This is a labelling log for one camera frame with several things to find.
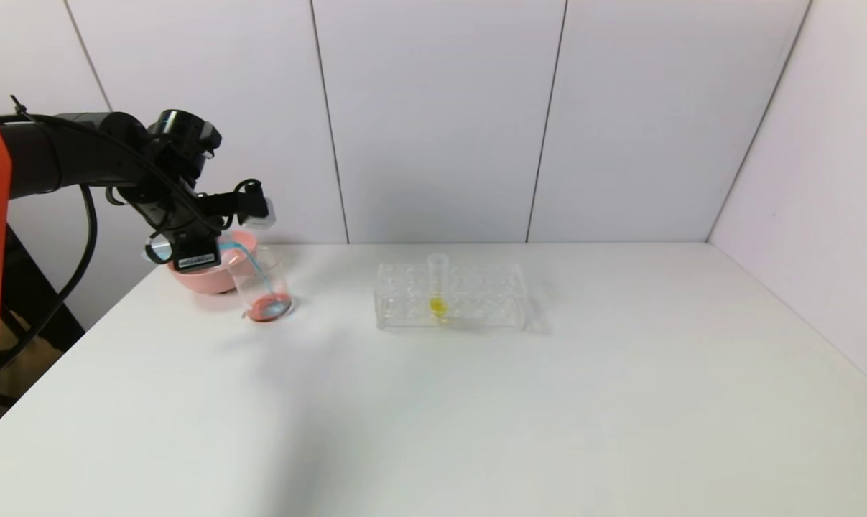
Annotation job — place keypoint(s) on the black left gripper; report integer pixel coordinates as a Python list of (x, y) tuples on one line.
[(195, 259)]

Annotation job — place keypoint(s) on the test tube with blue pigment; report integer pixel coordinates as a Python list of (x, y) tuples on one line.
[(159, 251)]

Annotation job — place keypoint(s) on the test tube with yellow pigment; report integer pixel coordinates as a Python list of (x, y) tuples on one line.
[(438, 306)]

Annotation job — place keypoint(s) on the clear acrylic test tube rack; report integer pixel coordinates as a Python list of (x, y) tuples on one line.
[(490, 301)]

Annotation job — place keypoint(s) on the pink bowl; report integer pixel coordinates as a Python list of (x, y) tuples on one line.
[(203, 281)]

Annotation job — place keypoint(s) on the clear glass beaker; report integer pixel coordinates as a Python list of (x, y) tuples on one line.
[(268, 305)]

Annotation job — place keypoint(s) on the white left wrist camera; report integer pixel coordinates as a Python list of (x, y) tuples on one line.
[(261, 214)]

